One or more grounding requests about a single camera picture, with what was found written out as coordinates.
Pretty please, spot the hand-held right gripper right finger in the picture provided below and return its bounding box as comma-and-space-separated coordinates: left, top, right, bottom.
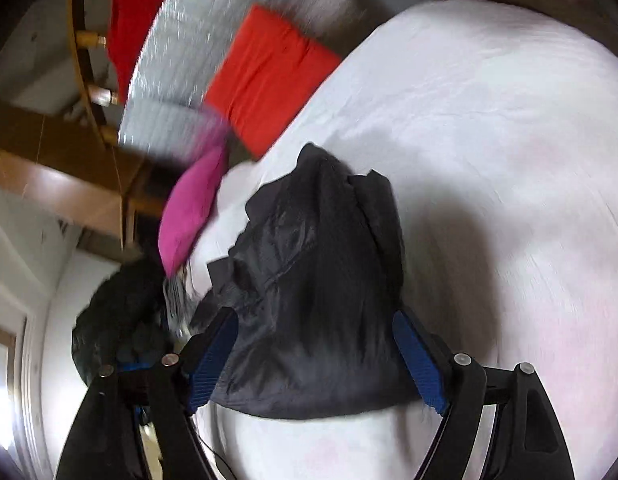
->
392, 310, 576, 480

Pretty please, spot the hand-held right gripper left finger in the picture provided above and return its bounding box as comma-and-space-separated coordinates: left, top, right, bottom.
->
54, 306, 240, 480

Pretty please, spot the black jacket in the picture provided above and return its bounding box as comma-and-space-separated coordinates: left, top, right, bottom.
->
189, 142, 440, 418

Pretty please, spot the dark clothes pile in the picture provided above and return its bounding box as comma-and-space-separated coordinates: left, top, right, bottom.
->
72, 247, 190, 391

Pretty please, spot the grey cloth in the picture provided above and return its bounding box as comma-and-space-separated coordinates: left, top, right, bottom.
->
161, 265, 200, 336

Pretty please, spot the pink pillow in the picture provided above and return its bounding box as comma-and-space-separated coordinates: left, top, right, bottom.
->
158, 145, 230, 278

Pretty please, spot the white bed sheet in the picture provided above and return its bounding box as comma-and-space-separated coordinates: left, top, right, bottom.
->
184, 0, 618, 480

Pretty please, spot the red pillow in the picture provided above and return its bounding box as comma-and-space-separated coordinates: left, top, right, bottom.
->
203, 4, 344, 161

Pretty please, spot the silver foil mat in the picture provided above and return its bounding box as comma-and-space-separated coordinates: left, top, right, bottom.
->
118, 0, 360, 161

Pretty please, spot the red cloth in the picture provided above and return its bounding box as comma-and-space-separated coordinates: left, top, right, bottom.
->
106, 0, 187, 103

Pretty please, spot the white door frame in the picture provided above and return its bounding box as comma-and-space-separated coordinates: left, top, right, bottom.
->
0, 200, 85, 480

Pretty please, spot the wooden bed frame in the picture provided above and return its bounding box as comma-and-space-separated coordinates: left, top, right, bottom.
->
0, 0, 165, 261

